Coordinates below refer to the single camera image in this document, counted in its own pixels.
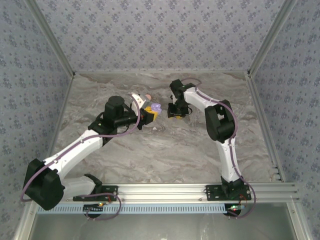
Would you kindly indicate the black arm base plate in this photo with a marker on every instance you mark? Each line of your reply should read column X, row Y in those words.
column 213, row 193
column 110, row 192

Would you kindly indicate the purple earbud charging case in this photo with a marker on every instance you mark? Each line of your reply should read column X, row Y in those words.
column 156, row 107

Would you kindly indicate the aluminium table side rail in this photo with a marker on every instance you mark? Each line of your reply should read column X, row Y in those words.
column 256, row 100
column 61, row 112

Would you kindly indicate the aluminium lower frame bar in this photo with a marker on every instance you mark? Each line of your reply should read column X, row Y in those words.
column 25, row 225
column 298, row 222

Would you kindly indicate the aluminium frame post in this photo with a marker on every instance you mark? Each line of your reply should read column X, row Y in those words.
column 53, row 37
column 271, row 37

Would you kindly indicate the black controller board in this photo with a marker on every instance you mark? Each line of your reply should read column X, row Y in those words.
column 233, row 211
column 93, row 208

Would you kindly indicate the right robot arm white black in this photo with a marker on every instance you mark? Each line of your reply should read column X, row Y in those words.
column 226, row 160

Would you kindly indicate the long aluminium base rail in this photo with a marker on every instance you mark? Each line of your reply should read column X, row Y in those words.
column 162, row 192

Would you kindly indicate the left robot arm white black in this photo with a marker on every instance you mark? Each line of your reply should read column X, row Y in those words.
column 75, row 150

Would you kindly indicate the grey metal panel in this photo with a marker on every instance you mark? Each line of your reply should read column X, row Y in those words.
column 162, row 227

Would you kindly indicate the pink earbud charging case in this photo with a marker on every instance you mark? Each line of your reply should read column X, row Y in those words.
column 148, row 96

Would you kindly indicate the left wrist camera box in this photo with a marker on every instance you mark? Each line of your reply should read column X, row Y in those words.
column 136, row 98

